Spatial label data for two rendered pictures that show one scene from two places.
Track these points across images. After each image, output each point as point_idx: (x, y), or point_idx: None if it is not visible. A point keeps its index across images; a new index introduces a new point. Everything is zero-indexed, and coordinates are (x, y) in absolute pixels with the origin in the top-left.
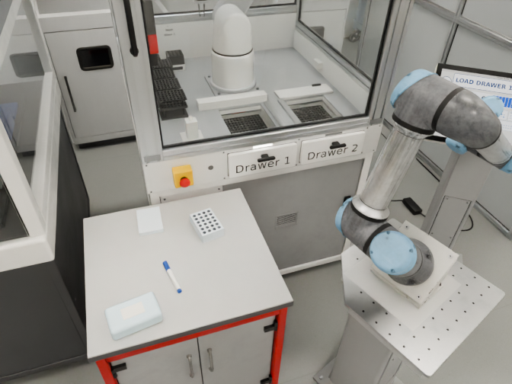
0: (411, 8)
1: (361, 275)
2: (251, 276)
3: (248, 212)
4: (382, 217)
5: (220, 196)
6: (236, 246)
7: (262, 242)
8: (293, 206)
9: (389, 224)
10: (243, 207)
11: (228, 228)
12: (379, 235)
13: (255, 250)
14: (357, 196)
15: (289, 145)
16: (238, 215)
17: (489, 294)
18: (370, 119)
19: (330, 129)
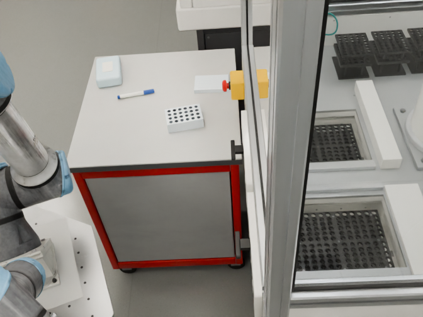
0: (272, 175)
1: (53, 233)
2: (107, 143)
3: (193, 158)
4: (10, 166)
5: (232, 138)
6: (149, 139)
7: (143, 160)
8: None
9: (9, 183)
10: (204, 155)
11: (176, 138)
12: (0, 162)
13: (136, 153)
14: (47, 150)
15: (247, 173)
16: (193, 149)
17: None
18: (264, 293)
19: (256, 222)
